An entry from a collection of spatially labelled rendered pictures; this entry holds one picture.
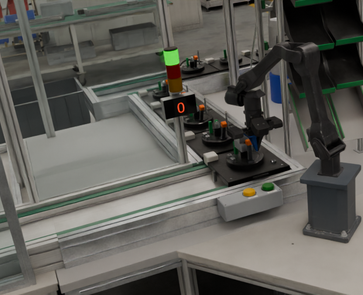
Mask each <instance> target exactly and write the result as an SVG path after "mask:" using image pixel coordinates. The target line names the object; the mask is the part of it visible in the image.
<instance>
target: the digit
mask: <svg viewBox="0 0 363 295"><path fill-rule="evenodd" d="M173 103H174V111H175V115H176V116H178V115H183V114H187V113H188V111H187V102H186V98H181V99H178V100H174V101H173Z"/></svg>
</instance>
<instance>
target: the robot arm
mask: <svg viewBox="0 0 363 295"><path fill-rule="evenodd" d="M281 59H284V61H288V62H291V63H292V64H293V67H294V69H295V70H296V71H297V72H298V73H299V74H300V76H301V78H302V82H303V87H304V92H305V95H306V100H307V104H308V108H309V113H310V117H311V127H309V128H307V129H306V133H307V136H308V142H310V144H311V146H312V148H313V151H314V154H315V157H318V158H319V159H320V160H321V169H320V170H319V171H318V172H317V175H321V176H329V177H338V176H339V175H340V174H341V172H342V171H343V170H344V167H340V152H342V151H344V150H345V147H346V144H345V143H344V142H343V140H342V139H341V138H340V137H339V136H338V133H337V131H336V128H335V126H334V124H333V123H332V122H331V121H330V120H329V119H328V116H327V111H326V106H325V103H324V98H323V93H322V89H321V84H320V79H319V74H318V70H319V65H320V50H319V47H318V46H317V45H315V44H314V43H312V42H308V43H292V42H286V41H284V42H280V43H278V44H276V45H274V46H273V48H272V50H271V51H270V52H269V53H268V54H267V55H266V56H265V57H264V58H263V59H262V60H261V61H260V62H259V63H258V64H257V65H256V66H255V67H254V68H252V69H250V70H248V71H246V72H244V73H243V74H241V75H240V76H239V77H238V83H237V85H236V86H234V85H230V86H228V90H227V92H226V93H225V97H224V99H225V102H226V103H227V104H230V105H235V106H239V107H243V106H244V111H243V112H244V114H245V120H246V122H245V125H246V127H245V128H238V127H237V126H234V127H231V128H228V130H227V135H228V136H230V137H231V138H233V139H234V140H236V139H240V138H243V137H244V135H245V136H246V137H248V138H249V140H250V141H251V143H252V145H253V147H254V149H255V150H256V151H259V148H260V145H261V142H262V139H263V137H264V136H265V135H268V133H269V131H270V130H272V129H273V128H275V129H277V128H281V127H282V126H283V122H282V120H281V119H279V118H277V117H275V116H272V117H269V118H266V119H264V117H263V111H262V107H261V97H263V96H265V93H264V92H263V91H261V89H258V90H256V91H255V90H251V89H254V88H256V87H259V86H260V85H261V84H262V83H263V81H264V79H265V76H266V74H267V73H268V72H269V71H270V70H271V69H272V68H273V67H274V66H275V65H276V64H277V63H278V62H280V61H281Z"/></svg>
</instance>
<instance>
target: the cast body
mask: <svg viewBox="0 0 363 295"><path fill-rule="evenodd" d="M247 139H249V138H248V137H246V136H245V135H244V137H243V138H240V139H236V140H234V145H235V147H236V148H237V149H238V150H239V151H241V152H246V151H247V146H246V144H244V142H245V140H247Z"/></svg>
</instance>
